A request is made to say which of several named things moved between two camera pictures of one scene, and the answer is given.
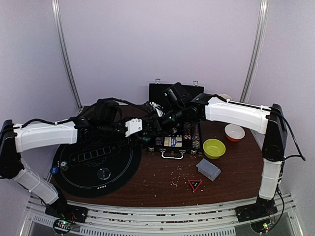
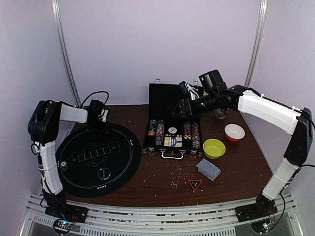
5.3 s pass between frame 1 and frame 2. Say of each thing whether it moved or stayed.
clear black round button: stayed
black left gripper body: moved
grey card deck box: stayed
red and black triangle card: stayed
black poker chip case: stayed
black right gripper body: moved
